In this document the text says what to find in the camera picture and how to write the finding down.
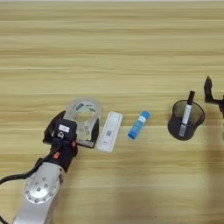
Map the black mesh pen cup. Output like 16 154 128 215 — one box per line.
167 99 206 142

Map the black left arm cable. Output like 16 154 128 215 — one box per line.
0 145 57 187

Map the left black box white label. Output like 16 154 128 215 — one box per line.
53 117 79 142

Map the clear adhesive tape roll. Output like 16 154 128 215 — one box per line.
63 97 104 142

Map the white rectangular test cassette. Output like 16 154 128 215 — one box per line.
96 110 124 154

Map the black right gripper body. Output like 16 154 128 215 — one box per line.
218 95 224 118

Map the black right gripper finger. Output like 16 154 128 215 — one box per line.
203 75 224 105

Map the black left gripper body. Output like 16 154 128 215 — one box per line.
47 139 80 173

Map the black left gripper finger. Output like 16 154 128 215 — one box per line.
43 109 67 145
76 117 101 149

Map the blue glue stick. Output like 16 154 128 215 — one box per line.
127 110 151 140

